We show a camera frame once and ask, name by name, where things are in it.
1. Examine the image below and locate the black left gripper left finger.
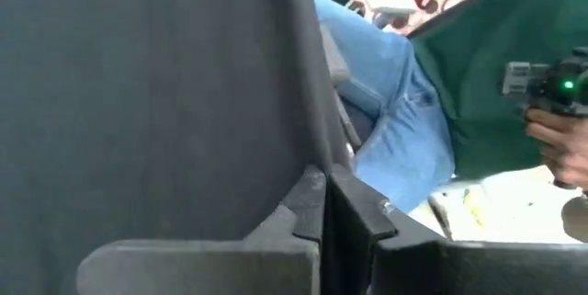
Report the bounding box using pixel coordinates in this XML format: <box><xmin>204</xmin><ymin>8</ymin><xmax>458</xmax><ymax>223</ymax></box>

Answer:
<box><xmin>74</xmin><ymin>164</ymin><xmax>328</xmax><ymax>295</ymax></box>

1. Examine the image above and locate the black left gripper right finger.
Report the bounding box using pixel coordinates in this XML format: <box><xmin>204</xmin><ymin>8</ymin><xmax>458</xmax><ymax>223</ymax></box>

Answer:
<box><xmin>321</xmin><ymin>163</ymin><xmax>588</xmax><ymax>295</ymax></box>

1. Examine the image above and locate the black towel with white tag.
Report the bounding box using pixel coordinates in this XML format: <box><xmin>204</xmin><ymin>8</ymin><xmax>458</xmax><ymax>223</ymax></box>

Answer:
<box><xmin>0</xmin><ymin>0</ymin><xmax>353</xmax><ymax>295</ymax></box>

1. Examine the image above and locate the white worn seat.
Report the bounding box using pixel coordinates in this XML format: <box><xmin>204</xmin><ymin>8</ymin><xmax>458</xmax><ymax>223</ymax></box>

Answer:
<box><xmin>408</xmin><ymin>165</ymin><xmax>588</xmax><ymax>244</ymax></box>

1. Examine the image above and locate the grey round object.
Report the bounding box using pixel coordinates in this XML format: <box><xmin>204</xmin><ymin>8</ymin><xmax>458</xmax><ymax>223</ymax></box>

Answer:
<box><xmin>560</xmin><ymin>195</ymin><xmax>588</xmax><ymax>244</ymax></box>

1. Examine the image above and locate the person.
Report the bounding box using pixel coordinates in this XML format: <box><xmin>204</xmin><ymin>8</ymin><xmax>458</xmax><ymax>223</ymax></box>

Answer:
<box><xmin>313</xmin><ymin>0</ymin><xmax>588</xmax><ymax>216</ymax></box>

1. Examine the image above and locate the person's hand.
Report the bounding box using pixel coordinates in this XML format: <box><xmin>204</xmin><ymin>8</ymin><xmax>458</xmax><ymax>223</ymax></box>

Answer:
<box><xmin>525</xmin><ymin>108</ymin><xmax>588</xmax><ymax>191</ymax></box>

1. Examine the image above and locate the black handheld controller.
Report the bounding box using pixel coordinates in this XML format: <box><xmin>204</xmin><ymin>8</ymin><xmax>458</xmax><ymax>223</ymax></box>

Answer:
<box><xmin>500</xmin><ymin>46</ymin><xmax>588</xmax><ymax>118</ymax></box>

